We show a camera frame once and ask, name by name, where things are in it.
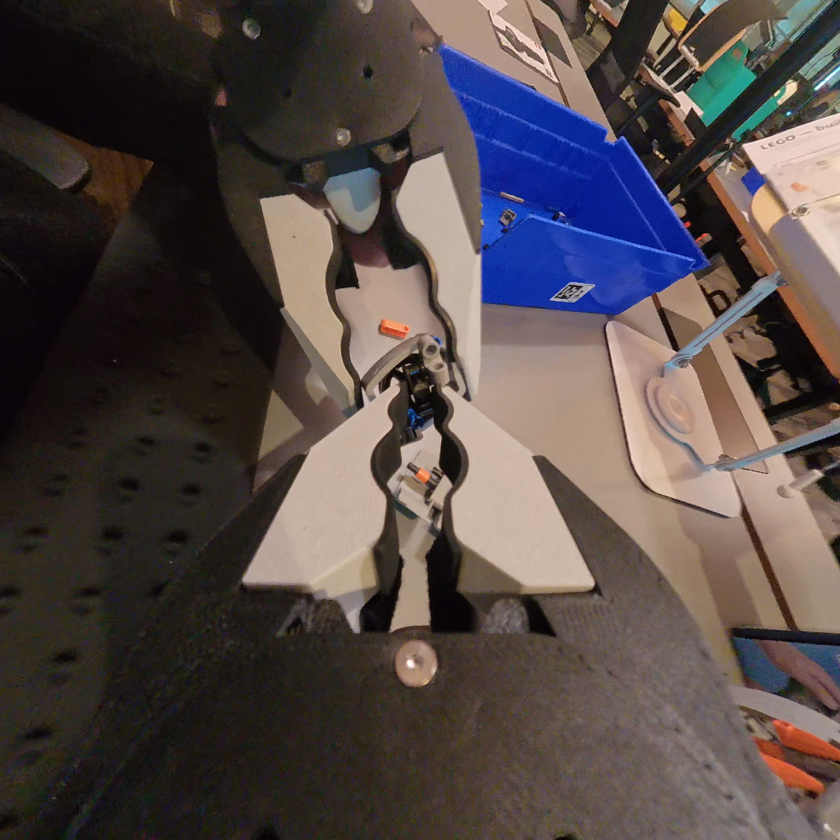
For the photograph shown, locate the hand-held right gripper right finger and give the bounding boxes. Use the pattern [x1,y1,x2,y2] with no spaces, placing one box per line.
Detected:
[430,386,598,593]

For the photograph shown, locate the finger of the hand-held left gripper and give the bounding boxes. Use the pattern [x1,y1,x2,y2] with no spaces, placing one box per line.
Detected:
[259,193,366,412]
[390,152,484,403]

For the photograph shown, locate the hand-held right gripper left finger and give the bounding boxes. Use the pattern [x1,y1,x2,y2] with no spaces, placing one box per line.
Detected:
[240,386,404,592]

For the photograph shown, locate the grey block module blue pin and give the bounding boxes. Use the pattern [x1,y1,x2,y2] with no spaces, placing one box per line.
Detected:
[361,333,454,403]

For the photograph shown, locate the person's left forearm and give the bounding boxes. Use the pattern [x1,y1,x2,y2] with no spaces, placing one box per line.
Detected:
[0,0,227,168]

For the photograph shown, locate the person's left hand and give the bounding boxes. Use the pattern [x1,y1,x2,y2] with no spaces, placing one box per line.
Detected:
[341,226,389,269]

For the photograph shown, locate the small dark block parts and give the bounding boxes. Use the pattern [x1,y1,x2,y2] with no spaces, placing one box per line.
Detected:
[495,190,572,227]

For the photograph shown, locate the small grey panel orange pin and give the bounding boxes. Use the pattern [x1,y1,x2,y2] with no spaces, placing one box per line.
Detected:
[387,453,447,526]

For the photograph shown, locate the blue plastic bin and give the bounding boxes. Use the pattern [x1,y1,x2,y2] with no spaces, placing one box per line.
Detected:
[438,45,711,317]

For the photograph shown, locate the black and white sheet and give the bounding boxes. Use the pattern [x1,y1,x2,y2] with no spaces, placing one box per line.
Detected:
[489,10,559,83]

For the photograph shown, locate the small black mat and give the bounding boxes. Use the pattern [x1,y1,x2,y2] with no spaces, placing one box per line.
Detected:
[532,16,572,67]

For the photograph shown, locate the blue robot kit box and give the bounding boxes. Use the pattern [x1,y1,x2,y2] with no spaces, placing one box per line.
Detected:
[731,626,840,710]

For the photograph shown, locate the grey orange tracked toy robot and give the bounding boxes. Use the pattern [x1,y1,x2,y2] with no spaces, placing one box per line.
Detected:
[735,686,840,798]

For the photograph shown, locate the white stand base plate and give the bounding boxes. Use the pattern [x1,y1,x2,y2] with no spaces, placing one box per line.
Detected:
[604,320,742,519]

